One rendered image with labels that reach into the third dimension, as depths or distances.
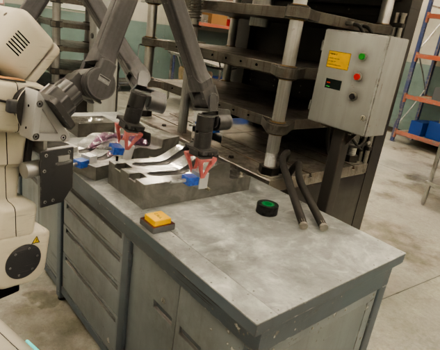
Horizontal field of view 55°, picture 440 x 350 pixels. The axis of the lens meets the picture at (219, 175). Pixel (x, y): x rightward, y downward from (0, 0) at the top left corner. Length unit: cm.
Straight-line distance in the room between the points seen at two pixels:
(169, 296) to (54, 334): 90
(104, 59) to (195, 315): 75
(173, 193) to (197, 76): 44
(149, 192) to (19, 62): 58
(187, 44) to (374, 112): 89
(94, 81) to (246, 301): 64
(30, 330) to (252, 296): 135
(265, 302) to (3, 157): 75
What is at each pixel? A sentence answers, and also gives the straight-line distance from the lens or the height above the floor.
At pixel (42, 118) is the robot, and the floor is 117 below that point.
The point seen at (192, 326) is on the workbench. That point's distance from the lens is 134.
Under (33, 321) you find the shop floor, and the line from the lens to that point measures 228.
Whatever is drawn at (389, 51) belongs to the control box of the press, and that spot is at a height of 141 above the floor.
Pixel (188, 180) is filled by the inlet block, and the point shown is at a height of 94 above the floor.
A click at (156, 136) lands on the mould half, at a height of 91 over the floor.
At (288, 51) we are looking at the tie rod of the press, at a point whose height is 136.
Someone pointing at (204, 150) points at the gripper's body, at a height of 104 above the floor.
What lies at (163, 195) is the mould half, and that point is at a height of 84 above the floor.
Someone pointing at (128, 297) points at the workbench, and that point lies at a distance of 166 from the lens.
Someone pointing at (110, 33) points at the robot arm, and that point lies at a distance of 113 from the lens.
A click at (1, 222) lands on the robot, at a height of 86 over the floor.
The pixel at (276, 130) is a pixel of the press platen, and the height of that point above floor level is 101.
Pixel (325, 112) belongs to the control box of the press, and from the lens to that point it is 193.
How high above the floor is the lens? 141
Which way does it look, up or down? 19 degrees down
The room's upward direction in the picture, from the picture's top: 8 degrees clockwise
